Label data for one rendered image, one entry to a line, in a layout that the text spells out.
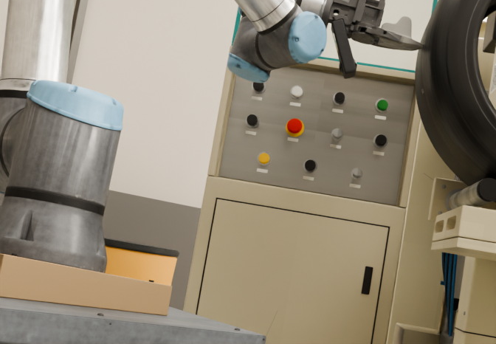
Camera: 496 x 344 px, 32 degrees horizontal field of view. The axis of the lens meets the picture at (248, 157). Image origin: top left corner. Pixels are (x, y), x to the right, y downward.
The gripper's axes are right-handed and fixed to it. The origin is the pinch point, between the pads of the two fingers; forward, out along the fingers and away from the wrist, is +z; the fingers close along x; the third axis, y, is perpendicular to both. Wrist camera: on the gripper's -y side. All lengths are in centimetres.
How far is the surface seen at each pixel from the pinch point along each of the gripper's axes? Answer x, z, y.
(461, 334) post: 27, 28, -53
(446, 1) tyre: -8.9, 2.8, 8.0
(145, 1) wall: 255, -129, 56
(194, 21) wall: 274, -106, 58
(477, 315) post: 25, 30, -48
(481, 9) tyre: -12.3, 9.2, 7.2
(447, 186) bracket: 22.6, 16.0, -22.5
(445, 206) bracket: 22.6, 16.7, -27.0
